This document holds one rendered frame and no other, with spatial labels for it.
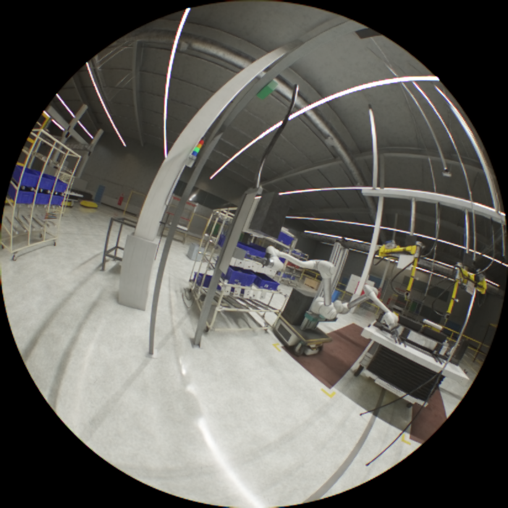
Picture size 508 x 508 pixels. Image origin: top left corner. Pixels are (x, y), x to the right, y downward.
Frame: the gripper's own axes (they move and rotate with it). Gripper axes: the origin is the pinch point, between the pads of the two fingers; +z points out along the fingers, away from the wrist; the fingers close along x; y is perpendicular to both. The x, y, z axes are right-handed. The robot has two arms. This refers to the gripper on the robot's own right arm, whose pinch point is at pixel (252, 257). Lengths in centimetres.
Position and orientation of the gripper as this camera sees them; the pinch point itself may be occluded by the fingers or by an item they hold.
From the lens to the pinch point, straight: 133.5
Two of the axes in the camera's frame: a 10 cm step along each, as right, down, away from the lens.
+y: -3.5, 9.4, 0.4
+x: -5.0, -2.2, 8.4
